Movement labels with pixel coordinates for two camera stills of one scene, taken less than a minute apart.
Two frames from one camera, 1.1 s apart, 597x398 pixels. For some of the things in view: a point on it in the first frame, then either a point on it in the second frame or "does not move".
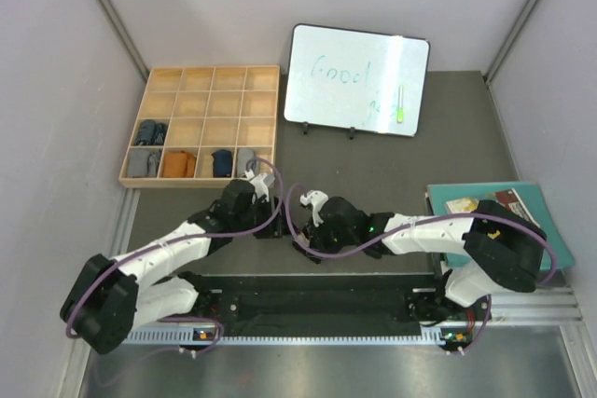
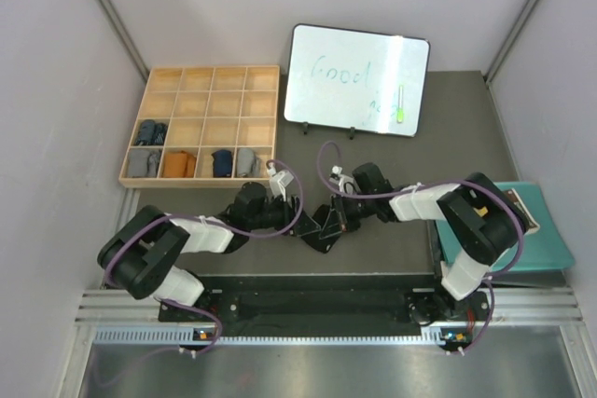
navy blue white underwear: (222, 163) does not move
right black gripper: (317, 240) to (351, 225)
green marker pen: (400, 113) does not move
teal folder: (438, 195) does not move
